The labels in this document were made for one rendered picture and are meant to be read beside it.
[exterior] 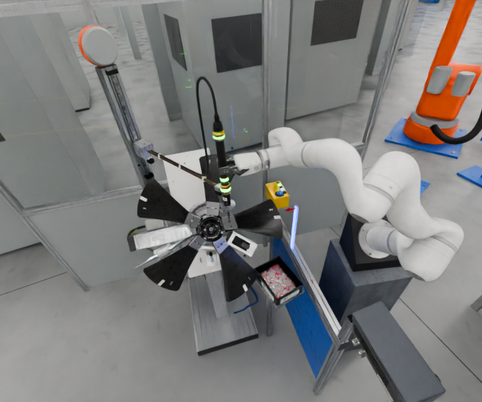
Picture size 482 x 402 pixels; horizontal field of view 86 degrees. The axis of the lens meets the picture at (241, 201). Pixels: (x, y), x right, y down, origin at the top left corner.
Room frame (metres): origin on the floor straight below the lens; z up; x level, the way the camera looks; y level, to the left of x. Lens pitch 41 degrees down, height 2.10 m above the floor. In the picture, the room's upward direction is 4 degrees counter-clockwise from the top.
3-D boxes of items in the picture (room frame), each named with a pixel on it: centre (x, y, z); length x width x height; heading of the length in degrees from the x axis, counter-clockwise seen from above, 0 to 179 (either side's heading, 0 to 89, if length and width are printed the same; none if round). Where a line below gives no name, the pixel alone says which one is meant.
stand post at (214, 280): (0.96, 0.22, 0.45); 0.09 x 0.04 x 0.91; 102
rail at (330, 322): (0.86, -0.31, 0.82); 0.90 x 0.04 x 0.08; 12
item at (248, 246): (0.93, 0.02, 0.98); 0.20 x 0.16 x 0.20; 12
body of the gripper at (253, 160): (0.91, -0.04, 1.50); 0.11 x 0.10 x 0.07; 102
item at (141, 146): (1.31, 0.52, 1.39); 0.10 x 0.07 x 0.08; 47
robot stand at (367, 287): (0.81, -0.65, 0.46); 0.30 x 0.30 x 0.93; 6
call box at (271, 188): (1.25, -0.23, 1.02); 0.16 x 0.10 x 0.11; 12
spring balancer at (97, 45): (1.38, 0.59, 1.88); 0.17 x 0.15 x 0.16; 102
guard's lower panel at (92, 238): (1.59, 0.21, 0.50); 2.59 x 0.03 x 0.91; 102
